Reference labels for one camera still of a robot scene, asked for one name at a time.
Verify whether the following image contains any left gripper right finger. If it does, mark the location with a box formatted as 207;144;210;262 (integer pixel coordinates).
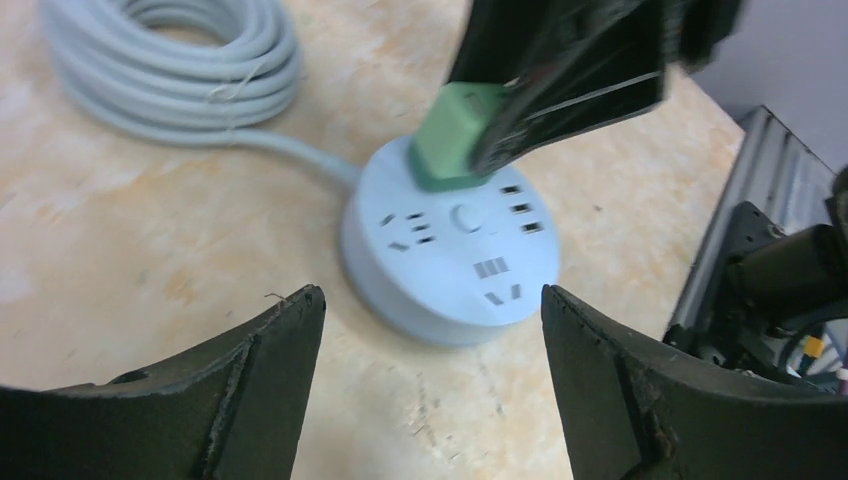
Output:
541;285;847;479

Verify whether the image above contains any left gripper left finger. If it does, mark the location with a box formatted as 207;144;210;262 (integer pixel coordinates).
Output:
1;285;326;479

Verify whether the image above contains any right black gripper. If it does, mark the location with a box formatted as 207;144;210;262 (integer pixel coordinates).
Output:
450;0;745;175

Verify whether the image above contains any round light blue power socket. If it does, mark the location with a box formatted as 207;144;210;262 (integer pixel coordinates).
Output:
340;136;561;347

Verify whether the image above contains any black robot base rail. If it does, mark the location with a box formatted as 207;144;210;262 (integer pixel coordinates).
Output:
663;106;847;395

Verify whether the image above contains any coiled light blue socket cable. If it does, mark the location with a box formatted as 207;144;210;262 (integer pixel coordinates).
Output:
38;0;362;190

